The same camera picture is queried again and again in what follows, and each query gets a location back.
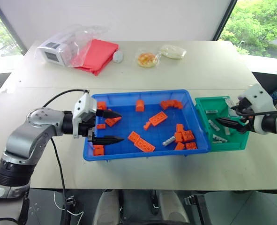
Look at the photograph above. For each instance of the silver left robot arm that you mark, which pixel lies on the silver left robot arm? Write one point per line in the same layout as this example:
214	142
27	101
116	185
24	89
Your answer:
35	131

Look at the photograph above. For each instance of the white robot leg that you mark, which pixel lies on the white robot leg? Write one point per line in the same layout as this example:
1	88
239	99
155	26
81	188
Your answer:
172	208
106	208

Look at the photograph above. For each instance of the small white round object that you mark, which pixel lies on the small white round object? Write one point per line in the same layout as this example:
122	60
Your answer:
117	56

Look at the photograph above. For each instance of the white box with screen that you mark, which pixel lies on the white box with screen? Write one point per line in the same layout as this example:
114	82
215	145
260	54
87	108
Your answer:
52	52

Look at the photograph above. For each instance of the curved orange toy brick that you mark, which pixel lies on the curved orange toy brick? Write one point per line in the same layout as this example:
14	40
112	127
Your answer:
167	104

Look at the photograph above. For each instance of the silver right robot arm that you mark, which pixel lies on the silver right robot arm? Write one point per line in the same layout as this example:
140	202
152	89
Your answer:
273	127

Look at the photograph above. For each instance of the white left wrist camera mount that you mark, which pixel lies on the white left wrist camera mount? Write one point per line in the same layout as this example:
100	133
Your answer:
83	106

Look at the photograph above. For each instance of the grey metal bracket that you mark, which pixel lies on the grey metal bracket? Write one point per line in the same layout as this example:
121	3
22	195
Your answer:
199	208

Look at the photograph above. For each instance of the bagged white food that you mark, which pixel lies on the bagged white food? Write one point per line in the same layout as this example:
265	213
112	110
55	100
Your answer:
173	51

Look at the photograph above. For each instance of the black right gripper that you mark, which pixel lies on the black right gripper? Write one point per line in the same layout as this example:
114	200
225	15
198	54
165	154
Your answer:
246	124

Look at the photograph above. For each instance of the white box in plastic bag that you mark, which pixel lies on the white box in plastic bag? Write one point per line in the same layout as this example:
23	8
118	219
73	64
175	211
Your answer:
82	39

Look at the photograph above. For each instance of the dark container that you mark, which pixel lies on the dark container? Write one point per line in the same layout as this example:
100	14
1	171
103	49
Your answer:
267	79

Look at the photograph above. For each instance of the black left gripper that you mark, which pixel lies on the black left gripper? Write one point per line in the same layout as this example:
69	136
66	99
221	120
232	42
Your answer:
85	128

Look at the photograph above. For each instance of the small orange toy brick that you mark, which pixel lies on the small orange toy brick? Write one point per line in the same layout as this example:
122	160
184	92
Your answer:
178	137
179	128
102	105
179	146
147	126
101	126

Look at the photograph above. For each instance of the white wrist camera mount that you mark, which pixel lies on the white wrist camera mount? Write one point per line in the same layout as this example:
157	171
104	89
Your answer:
83	106
257	99

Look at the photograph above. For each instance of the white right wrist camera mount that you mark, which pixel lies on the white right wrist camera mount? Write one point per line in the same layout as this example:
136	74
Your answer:
257	99

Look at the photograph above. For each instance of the flat orange brick plate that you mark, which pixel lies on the flat orange brick plate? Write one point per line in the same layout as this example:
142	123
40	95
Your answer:
158	118
144	145

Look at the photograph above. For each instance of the red folded cloth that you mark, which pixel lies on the red folded cloth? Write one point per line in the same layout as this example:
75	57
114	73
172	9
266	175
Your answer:
98	56

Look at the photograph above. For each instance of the blue plastic bin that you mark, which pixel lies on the blue plastic bin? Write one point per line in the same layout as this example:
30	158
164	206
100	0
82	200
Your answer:
129	154

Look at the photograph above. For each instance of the black window frame post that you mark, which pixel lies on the black window frame post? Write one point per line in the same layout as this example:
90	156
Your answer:
226	18
10	28

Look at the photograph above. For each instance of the green plastic bin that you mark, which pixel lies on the green plastic bin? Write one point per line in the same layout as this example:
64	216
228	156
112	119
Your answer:
232	144

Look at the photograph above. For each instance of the bagged yellow bread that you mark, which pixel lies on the bagged yellow bread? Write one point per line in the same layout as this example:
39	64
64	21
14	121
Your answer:
146	59

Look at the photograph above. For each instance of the tall orange toy brick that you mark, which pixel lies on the tall orange toy brick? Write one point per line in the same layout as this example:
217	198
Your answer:
140	106

